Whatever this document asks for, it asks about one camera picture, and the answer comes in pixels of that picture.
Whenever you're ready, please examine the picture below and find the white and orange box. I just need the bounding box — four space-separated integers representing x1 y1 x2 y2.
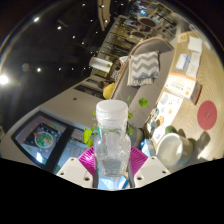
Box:
164 73 203 105

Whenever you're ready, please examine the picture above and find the grey curved sofa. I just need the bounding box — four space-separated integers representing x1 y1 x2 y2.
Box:
114 36 175 130

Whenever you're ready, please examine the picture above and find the white card pack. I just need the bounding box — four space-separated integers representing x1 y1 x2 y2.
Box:
175 53 191 71

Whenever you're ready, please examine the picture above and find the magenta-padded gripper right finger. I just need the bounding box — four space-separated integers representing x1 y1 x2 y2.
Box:
128 145 172 188

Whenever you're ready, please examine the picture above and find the small yellow card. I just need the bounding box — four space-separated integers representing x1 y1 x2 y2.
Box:
177 32 189 44

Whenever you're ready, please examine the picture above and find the glass window with stickers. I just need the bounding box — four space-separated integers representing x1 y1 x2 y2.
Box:
53 128 88 168

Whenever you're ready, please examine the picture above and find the printed paper menu sheet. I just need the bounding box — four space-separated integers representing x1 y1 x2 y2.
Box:
144 91 185 145

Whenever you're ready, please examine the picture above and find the clear bottle with white cap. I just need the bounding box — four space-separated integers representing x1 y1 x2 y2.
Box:
93 99 132 178

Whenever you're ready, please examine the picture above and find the group of ceiling lights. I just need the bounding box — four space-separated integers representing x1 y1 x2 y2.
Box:
0 3 112 86

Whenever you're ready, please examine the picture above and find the grey chevron cushion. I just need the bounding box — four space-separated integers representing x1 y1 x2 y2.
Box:
126 50 161 88

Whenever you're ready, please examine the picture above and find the white round pillar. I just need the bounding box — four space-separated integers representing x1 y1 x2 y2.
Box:
88 56 115 72

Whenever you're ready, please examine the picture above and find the flat round red coaster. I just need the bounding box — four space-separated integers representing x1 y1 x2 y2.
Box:
196 100 218 131

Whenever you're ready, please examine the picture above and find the white paper napkin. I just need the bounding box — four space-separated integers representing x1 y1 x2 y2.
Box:
187 35 204 54

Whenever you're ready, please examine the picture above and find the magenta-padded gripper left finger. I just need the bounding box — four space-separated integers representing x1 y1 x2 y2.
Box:
54 146 100 189

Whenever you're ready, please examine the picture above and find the small blue white carton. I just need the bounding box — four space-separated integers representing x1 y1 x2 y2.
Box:
141 139 157 158

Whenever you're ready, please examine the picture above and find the pale green mug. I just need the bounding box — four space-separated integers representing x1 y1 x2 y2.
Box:
155 132 196 170

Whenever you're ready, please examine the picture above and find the person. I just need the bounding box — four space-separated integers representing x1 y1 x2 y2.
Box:
102 82 117 101
113 55 130 68

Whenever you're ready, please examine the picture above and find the framed food poster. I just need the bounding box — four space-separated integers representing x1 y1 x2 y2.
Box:
30 122 63 150

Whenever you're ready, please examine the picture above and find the group of dining chairs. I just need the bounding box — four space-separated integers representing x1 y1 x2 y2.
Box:
128 0 178 42

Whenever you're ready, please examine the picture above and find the green potted plant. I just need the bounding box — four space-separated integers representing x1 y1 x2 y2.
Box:
81 95 150 150

